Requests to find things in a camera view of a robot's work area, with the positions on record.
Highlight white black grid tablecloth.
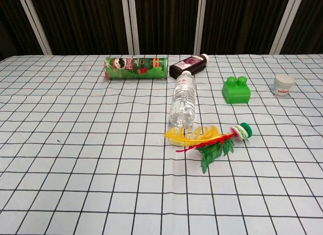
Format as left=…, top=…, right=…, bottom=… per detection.
left=0, top=53, right=323, bottom=235

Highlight small white cream jar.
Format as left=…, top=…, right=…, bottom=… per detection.
left=272, top=74, right=296, bottom=98

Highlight green toy building block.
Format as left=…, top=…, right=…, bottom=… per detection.
left=222, top=75, right=252, bottom=105

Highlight white folding screen frame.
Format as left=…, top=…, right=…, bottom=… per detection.
left=17, top=0, right=300, bottom=56

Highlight dark purple juice bottle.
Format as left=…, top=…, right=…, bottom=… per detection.
left=169, top=54, right=210, bottom=79

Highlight green Pringles chips can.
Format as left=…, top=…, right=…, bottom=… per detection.
left=103, top=56, right=169, bottom=80

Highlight colourful feather shuttlecock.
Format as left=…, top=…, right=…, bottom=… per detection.
left=164, top=122, right=254, bottom=175

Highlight clear plastic water bottle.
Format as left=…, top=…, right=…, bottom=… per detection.
left=169, top=70, right=197, bottom=127

